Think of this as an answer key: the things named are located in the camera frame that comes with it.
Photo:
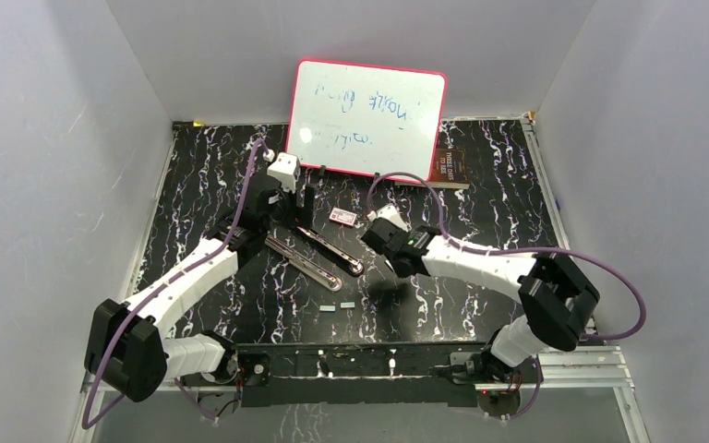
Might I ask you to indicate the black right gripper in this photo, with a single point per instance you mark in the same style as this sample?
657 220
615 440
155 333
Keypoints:
402 275

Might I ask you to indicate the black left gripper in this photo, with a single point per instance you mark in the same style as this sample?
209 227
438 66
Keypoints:
298 216

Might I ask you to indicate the red white staple box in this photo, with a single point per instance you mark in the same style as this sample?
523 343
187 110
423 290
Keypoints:
343 217

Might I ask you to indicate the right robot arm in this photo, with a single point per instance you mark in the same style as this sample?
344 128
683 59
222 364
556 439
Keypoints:
558 300

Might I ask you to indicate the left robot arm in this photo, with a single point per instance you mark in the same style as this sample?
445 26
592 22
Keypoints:
129 347

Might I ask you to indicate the brown Three Days book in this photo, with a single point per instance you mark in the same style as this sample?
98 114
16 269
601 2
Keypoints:
449 169

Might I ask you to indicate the pink framed whiteboard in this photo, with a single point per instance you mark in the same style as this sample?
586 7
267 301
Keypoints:
365 120

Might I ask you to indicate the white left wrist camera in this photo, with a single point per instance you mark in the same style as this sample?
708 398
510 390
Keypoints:
286 170

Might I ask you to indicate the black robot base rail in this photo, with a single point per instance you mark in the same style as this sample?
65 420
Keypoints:
370 373

